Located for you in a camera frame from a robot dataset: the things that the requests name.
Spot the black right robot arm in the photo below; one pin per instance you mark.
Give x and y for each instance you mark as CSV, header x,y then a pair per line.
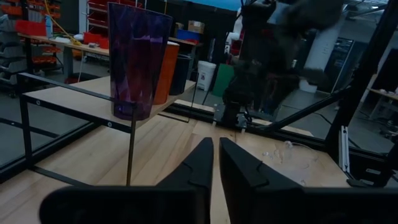
x,y
264,62

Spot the black aluminium table frame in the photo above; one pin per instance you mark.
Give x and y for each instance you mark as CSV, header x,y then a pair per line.
x,y
360,93

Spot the orange mug with white inside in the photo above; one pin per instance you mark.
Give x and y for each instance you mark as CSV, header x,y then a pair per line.
x,y
166,74

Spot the clear glass cup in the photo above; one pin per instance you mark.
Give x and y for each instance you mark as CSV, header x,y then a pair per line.
x,y
295,155

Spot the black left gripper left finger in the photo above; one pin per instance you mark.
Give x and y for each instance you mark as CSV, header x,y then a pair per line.
x,y
140,205

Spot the blue storage bin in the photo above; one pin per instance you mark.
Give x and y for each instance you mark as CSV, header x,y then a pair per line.
x,y
186,35

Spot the white bucket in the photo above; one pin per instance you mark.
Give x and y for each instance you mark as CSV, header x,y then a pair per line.
x,y
206,74

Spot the black mug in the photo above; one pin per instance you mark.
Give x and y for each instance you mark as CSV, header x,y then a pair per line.
x,y
180,74

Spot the green panel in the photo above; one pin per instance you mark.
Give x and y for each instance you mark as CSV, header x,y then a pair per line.
x,y
224,79

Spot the wooden shelf with black frame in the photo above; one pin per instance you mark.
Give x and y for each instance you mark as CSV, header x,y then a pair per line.
x,y
81,99

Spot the wooden workbench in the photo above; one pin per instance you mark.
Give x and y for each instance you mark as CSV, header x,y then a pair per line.
x,y
77,46

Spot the cardboard box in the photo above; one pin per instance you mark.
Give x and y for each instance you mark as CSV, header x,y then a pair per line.
x,y
196,26

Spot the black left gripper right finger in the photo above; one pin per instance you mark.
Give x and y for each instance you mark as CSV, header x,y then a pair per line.
x,y
280,205

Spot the tall purple plastic tumbler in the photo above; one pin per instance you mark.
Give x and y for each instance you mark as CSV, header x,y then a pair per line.
x,y
136,62

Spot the red storage bin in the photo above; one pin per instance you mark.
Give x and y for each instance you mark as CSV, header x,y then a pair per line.
x,y
31,28

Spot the silver aluminium bracket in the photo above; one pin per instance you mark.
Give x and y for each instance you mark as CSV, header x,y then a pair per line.
x,y
344,149

